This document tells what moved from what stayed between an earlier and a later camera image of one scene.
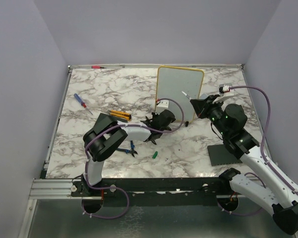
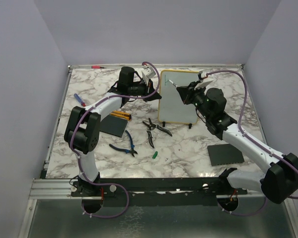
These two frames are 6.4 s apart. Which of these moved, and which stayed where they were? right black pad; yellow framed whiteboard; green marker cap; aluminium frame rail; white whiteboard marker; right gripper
Moved: white whiteboard marker; right gripper
Stayed: yellow framed whiteboard; aluminium frame rail; green marker cap; right black pad
